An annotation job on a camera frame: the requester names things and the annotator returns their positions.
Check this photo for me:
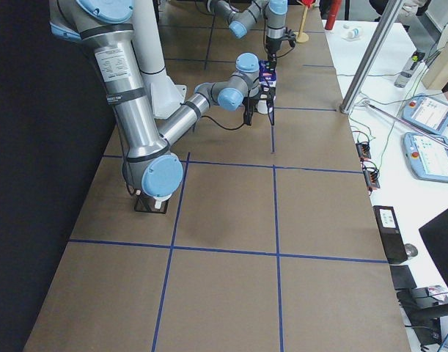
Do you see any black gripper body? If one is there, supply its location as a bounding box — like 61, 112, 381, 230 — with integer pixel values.
248, 86, 269, 109
265, 36, 281, 57

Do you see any white smiley mug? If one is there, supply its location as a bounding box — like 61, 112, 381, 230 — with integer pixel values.
257, 100, 268, 114

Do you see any blue white milk carton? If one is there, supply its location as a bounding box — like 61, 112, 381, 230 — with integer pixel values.
259, 60, 276, 98

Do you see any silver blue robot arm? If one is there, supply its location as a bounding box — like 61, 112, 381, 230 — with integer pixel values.
206, 0, 295, 71
49, 1, 262, 202

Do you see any white cup on rack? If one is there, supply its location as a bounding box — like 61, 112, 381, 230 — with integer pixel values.
153, 195, 171, 212

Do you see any wooden mug tree stand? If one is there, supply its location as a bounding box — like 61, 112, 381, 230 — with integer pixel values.
295, 0, 315, 44

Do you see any red bottle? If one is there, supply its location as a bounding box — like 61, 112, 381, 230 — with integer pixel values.
324, 0, 342, 31

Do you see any small white blue bottle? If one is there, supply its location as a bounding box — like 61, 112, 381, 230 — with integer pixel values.
344, 26, 364, 41

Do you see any white column with base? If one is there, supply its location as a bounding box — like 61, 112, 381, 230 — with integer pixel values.
132, 0, 187, 119

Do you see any far teach pendant tablet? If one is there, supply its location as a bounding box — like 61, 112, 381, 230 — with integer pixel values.
402, 95, 448, 134

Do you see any teach pendant tablet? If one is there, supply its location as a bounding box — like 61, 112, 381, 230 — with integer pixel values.
402, 95, 448, 134
403, 132, 448, 183

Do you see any near teach pendant tablet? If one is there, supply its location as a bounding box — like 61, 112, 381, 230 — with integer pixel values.
403, 132, 448, 183

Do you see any black box with label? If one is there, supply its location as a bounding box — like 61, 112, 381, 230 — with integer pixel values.
372, 205, 408, 265

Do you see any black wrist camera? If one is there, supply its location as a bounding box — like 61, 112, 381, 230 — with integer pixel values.
282, 29, 297, 48

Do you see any aluminium frame post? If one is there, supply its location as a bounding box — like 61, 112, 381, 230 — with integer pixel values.
339, 0, 404, 114

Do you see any black wire cup rack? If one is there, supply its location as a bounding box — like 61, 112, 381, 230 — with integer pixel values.
133, 190, 168, 214

